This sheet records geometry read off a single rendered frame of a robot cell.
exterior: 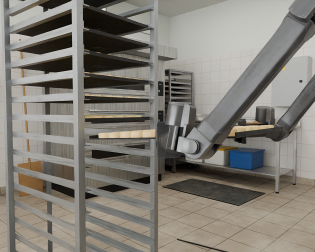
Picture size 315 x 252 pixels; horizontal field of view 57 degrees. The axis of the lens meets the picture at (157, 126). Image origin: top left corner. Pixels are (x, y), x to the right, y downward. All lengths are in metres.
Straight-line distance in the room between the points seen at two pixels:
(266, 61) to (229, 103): 0.11
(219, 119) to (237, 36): 4.73
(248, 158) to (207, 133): 3.79
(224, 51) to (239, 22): 0.54
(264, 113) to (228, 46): 4.22
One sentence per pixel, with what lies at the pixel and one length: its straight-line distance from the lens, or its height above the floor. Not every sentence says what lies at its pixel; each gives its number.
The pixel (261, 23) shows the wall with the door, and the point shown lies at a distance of 5.21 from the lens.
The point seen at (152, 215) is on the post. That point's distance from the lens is 1.55.
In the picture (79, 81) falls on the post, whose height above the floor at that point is 1.19.
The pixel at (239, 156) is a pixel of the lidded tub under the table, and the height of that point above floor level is 0.41.
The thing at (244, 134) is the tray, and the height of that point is 1.02.
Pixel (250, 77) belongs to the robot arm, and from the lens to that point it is 0.65.
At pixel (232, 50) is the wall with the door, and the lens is 5.35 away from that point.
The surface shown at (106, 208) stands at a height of 0.51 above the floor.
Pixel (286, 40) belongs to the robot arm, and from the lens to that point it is 0.66.
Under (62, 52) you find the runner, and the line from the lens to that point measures 1.30.
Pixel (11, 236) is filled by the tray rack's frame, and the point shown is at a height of 0.43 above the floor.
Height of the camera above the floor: 1.08
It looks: 3 degrees down
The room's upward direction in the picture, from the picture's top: straight up
